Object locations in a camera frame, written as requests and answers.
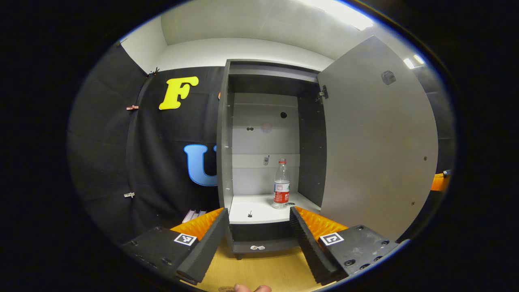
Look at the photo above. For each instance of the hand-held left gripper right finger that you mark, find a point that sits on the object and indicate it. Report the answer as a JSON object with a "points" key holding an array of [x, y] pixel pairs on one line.
{"points": [[310, 247]]}

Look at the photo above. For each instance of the black door hinge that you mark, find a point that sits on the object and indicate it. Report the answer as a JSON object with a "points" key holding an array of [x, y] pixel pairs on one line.
{"points": [[323, 94]]}

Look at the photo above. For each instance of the ceiling light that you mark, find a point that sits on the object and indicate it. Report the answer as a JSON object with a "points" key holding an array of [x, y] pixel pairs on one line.
{"points": [[413, 61]]}

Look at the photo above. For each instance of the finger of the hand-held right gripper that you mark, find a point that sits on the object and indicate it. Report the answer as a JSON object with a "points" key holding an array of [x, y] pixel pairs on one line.
{"points": [[440, 182]]}

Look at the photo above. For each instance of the clear plastic bottle red label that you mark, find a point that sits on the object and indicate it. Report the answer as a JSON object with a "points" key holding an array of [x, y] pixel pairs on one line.
{"points": [[281, 190]]}

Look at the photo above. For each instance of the dark grey cabinet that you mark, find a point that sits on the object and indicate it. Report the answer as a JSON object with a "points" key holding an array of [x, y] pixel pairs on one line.
{"points": [[224, 142]]}

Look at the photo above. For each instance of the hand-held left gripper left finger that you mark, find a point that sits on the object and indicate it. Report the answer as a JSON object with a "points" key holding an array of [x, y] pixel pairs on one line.
{"points": [[206, 247]]}

